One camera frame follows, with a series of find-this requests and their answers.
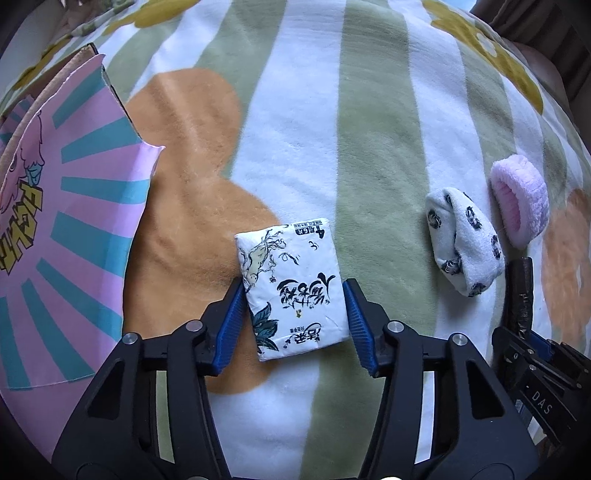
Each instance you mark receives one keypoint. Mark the black trash bag roll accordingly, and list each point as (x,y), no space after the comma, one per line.
(521,295)

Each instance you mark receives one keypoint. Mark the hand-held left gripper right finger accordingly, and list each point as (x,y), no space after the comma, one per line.
(358,323)

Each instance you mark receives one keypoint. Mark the white printed tissue pack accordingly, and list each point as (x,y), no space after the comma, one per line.
(286,277)

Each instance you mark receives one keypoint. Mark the striped floral blanket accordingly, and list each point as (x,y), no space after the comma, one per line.
(323,138)

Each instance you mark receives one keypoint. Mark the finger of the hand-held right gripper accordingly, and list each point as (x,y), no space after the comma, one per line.
(512,353)
(545,346)

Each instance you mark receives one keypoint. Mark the white sock black print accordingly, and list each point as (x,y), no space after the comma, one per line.
(466,244)

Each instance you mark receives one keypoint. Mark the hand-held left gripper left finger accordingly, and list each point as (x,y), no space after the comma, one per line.
(231,323)

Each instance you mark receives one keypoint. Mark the cardboard box with pink flaps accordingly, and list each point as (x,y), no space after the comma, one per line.
(69,230)

